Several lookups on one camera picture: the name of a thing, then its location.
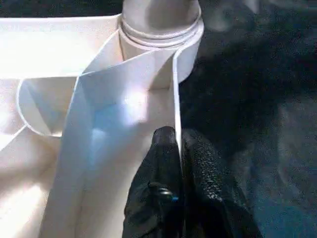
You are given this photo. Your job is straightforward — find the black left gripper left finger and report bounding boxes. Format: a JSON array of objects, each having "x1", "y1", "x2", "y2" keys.
[{"x1": 122, "y1": 125, "x2": 186, "y2": 238}]

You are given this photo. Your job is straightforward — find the white plastic table top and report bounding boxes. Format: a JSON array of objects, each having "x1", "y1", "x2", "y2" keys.
[{"x1": 0, "y1": 13, "x2": 206, "y2": 238}]

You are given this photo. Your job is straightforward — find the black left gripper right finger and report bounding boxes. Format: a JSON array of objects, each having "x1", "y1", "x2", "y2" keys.
[{"x1": 180, "y1": 128, "x2": 264, "y2": 238}]

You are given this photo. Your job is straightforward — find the white plastic table leg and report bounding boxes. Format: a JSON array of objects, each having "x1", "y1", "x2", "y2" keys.
[{"x1": 120, "y1": 0, "x2": 203, "y2": 48}]

